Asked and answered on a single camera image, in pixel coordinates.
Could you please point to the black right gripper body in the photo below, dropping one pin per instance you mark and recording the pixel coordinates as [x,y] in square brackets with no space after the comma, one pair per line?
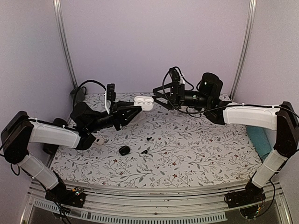
[180,97]

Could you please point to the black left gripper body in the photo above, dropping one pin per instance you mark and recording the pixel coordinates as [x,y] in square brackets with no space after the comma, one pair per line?
[117,119]

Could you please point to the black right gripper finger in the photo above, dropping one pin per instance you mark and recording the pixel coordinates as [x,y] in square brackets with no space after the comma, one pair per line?
[166,89]
[164,103]

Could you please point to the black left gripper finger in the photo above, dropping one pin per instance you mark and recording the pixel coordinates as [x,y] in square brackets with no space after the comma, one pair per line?
[131,113]
[125,105]

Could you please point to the white oval earbud case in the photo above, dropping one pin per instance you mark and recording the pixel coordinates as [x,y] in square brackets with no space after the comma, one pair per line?
[145,102]

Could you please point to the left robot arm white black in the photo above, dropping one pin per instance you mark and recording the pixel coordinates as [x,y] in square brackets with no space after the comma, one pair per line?
[23,130]

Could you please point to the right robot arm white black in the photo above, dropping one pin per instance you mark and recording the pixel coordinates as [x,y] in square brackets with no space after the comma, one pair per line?
[205,99]

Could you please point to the white earbud case small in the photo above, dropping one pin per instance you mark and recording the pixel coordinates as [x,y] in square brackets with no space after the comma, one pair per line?
[99,141]

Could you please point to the black open earbud case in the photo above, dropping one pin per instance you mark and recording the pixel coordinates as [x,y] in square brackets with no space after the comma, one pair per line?
[124,150]

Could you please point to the grey swirl ceramic plate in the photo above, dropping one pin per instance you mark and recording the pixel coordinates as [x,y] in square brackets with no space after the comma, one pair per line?
[138,117]

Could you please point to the grey mug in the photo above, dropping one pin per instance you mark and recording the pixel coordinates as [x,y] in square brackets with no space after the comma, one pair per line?
[78,94]

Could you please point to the teal cup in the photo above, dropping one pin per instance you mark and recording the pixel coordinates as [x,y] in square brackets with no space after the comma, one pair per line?
[260,141]

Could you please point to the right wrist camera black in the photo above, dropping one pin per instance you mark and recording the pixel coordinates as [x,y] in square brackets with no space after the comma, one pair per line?
[176,77]

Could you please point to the aluminium front rail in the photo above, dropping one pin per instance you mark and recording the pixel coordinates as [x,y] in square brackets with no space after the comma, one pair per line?
[190,205]

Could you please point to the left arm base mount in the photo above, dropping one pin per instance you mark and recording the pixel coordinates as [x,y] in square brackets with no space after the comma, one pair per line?
[73,197]

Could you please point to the right aluminium frame post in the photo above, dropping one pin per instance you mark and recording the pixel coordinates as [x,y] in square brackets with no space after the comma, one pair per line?
[244,49]

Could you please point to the aluminium frame post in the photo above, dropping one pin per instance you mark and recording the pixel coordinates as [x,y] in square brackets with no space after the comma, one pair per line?
[63,39]
[244,49]

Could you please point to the left aluminium frame post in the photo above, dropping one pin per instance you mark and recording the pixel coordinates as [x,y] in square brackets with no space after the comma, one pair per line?
[63,39]

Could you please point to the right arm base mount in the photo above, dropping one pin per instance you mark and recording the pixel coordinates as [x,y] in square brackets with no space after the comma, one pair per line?
[252,204]

